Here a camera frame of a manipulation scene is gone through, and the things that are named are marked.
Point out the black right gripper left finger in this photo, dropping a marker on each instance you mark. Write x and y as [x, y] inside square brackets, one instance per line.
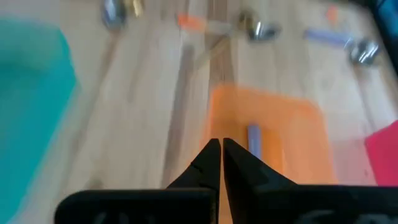
[199, 177]

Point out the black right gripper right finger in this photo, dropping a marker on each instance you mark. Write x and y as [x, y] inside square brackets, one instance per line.
[248, 186]

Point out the gold spoon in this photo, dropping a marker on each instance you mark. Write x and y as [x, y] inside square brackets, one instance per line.
[135, 7]

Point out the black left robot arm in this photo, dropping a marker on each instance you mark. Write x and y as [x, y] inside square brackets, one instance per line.
[388, 46]

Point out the orange plastic bin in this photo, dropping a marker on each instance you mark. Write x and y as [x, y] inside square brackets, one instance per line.
[280, 124]

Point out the pink plastic bin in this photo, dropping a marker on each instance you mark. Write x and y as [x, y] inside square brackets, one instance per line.
[385, 155]

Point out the teal translucent plastic bin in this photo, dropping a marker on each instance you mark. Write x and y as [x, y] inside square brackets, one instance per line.
[31, 109]

